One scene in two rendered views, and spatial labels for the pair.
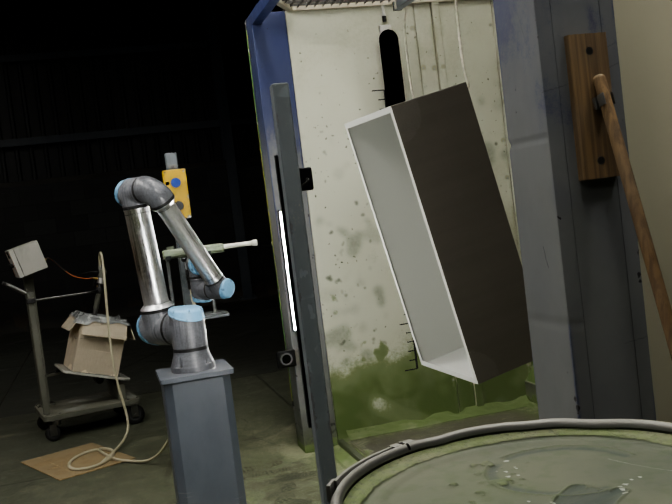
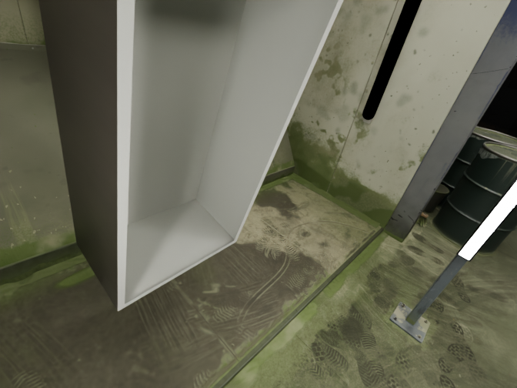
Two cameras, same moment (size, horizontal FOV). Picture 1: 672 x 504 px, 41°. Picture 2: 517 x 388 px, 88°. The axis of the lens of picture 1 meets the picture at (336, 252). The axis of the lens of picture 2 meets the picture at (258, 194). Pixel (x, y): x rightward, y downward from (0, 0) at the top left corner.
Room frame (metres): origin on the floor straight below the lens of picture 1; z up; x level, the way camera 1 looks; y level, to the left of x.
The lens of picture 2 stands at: (4.22, 0.35, 1.41)
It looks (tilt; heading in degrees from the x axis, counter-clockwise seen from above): 32 degrees down; 233
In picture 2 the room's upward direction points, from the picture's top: 12 degrees clockwise
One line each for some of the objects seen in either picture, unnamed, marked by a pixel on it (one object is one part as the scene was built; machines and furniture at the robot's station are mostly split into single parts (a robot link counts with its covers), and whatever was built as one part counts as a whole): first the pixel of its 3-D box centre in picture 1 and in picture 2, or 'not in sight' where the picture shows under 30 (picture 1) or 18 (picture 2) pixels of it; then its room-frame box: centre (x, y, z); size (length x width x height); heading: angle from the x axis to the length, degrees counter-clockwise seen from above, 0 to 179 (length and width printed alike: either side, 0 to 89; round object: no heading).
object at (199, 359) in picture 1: (191, 357); not in sight; (3.79, 0.67, 0.69); 0.19 x 0.19 x 0.10
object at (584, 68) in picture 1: (592, 106); not in sight; (1.80, -0.55, 1.40); 0.09 x 0.02 x 0.29; 105
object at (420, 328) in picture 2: not in sight; (409, 321); (2.64, 0.11, 0.01); 0.20 x 0.20 x 0.01; 15
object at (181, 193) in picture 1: (176, 194); not in sight; (4.62, 0.78, 1.42); 0.12 x 0.06 x 0.26; 105
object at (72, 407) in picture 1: (70, 333); not in sight; (5.85, 1.81, 0.64); 0.73 x 0.50 x 1.27; 115
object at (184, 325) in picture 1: (186, 326); not in sight; (3.80, 0.68, 0.83); 0.17 x 0.15 x 0.18; 50
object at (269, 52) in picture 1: (291, 234); not in sight; (4.68, 0.22, 1.14); 0.18 x 0.18 x 2.29; 15
